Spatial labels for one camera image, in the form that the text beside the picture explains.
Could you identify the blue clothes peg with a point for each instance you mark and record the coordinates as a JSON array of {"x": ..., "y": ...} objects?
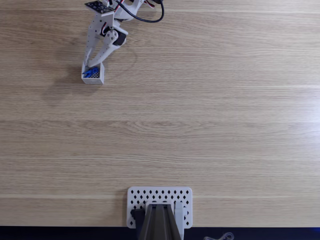
[{"x": 88, "y": 73}]

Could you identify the small white lattice crate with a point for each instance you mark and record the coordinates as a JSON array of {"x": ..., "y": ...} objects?
[{"x": 93, "y": 80}]

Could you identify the black circuit board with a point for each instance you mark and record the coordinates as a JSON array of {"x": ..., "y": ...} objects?
[{"x": 100, "y": 7}]

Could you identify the white perforated stand base plate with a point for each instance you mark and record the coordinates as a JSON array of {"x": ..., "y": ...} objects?
[{"x": 160, "y": 193}]

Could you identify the black stand corner bracket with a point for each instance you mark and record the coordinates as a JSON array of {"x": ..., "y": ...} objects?
[{"x": 137, "y": 215}]

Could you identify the white stand corner bracket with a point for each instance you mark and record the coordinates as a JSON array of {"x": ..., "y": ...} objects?
[{"x": 178, "y": 215}]

